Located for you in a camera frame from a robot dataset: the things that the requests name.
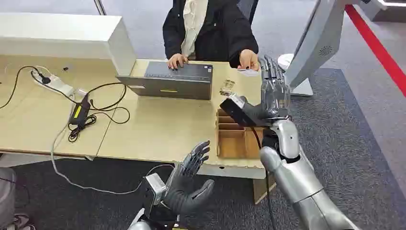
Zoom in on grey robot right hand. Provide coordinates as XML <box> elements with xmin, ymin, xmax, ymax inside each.
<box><xmin>240</xmin><ymin>54</ymin><xmax>292</xmax><ymax>122</ymax></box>

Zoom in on white kiosk stand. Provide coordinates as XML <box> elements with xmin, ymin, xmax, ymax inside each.
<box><xmin>277</xmin><ymin>0</ymin><xmax>372</xmax><ymax>97</ymax></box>

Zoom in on wooden compartment box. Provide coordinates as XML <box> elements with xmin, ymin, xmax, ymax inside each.
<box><xmin>215</xmin><ymin>108</ymin><xmax>266</xmax><ymax>160</ymax></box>

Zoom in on grey round bin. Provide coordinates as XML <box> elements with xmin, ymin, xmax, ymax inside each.
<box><xmin>0</xmin><ymin>167</ymin><xmax>17</xmax><ymax>230</ymax></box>

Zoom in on white card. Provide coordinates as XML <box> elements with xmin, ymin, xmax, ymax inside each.
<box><xmin>237</xmin><ymin>68</ymin><xmax>259</xmax><ymax>77</ymax></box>

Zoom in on person's left hand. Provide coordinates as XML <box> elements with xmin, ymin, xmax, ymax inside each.
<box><xmin>237</xmin><ymin>49</ymin><xmax>261</xmax><ymax>72</ymax></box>

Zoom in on person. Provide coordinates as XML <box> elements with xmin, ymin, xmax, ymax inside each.
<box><xmin>162</xmin><ymin>0</ymin><xmax>259</xmax><ymax>69</ymax></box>

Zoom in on white power strip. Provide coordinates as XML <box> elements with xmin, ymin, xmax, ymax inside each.
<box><xmin>31</xmin><ymin>69</ymin><xmax>74</xmax><ymax>97</ymax></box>

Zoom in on wooden desk leg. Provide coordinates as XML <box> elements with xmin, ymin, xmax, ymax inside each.
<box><xmin>252</xmin><ymin>177</ymin><xmax>277</xmax><ymax>205</ymax></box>

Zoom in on grey laptop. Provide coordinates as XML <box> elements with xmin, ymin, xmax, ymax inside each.
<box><xmin>115</xmin><ymin>61</ymin><xmax>214</xmax><ymax>101</ymax></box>

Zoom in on person's right hand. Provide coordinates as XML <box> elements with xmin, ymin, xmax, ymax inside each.
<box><xmin>167</xmin><ymin>53</ymin><xmax>189</xmax><ymax>70</ymax></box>

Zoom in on white desk riser box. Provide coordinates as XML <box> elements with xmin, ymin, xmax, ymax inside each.
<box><xmin>0</xmin><ymin>12</ymin><xmax>137</xmax><ymax>76</ymax></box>

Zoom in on grey platform base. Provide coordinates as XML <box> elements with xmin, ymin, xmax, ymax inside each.
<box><xmin>359</xmin><ymin>0</ymin><xmax>406</xmax><ymax>23</ymax></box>

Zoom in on black adapter cable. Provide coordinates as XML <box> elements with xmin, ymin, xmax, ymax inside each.
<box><xmin>67</xmin><ymin>81</ymin><xmax>131</xmax><ymax>143</ymax></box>

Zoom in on white cable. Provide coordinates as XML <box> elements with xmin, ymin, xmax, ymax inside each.
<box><xmin>50</xmin><ymin>89</ymin><xmax>175</xmax><ymax>195</ymax></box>

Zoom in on clear plastic holder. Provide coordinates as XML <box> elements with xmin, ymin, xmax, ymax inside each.
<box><xmin>219</xmin><ymin>79</ymin><xmax>236</xmax><ymax>97</ymax></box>

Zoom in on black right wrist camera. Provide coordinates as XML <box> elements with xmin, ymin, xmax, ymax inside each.
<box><xmin>219</xmin><ymin>92</ymin><xmax>270</xmax><ymax>127</ymax></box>

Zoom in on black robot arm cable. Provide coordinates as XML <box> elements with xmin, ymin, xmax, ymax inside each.
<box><xmin>250</xmin><ymin>126</ymin><xmax>279</xmax><ymax>230</ymax></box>

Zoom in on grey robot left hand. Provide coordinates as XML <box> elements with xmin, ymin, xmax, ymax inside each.
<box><xmin>161</xmin><ymin>140</ymin><xmax>215</xmax><ymax>217</ymax></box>

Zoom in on shoes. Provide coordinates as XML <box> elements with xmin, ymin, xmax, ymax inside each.
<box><xmin>6</xmin><ymin>214</ymin><xmax>36</xmax><ymax>230</ymax></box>

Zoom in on black power adapter yellow label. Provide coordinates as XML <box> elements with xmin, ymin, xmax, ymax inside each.
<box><xmin>68</xmin><ymin>94</ymin><xmax>91</xmax><ymax>126</ymax></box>

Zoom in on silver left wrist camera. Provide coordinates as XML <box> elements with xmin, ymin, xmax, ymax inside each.
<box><xmin>141</xmin><ymin>172</ymin><xmax>168</xmax><ymax>208</ymax></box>

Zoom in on dark office chair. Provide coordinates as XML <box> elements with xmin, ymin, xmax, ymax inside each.
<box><xmin>237</xmin><ymin>0</ymin><xmax>259</xmax><ymax>25</ymax></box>

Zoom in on metal pole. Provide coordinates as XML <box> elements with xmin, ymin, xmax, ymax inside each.
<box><xmin>93</xmin><ymin>0</ymin><xmax>108</xmax><ymax>16</ymax></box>

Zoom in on thin black cable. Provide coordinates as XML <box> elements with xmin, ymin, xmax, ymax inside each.
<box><xmin>0</xmin><ymin>66</ymin><xmax>42</xmax><ymax>110</ymax></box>

